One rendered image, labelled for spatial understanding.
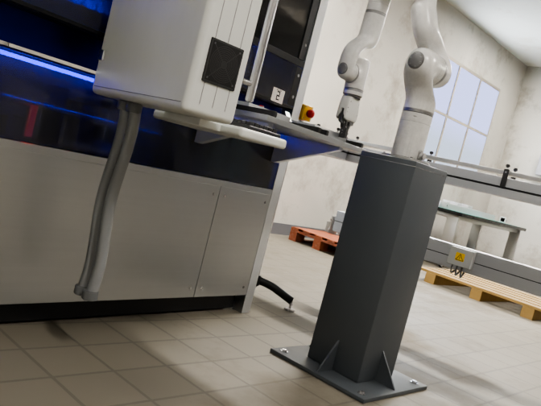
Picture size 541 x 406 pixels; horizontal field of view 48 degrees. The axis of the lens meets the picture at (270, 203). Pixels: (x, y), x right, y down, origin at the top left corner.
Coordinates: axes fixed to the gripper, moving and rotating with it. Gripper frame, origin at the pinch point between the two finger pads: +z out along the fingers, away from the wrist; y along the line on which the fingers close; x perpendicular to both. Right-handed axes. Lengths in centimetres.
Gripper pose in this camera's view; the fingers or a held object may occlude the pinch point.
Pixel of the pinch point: (343, 133)
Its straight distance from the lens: 257.7
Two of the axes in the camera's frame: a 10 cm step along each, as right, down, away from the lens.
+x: 7.7, 2.1, -6.0
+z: -2.2, 9.7, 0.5
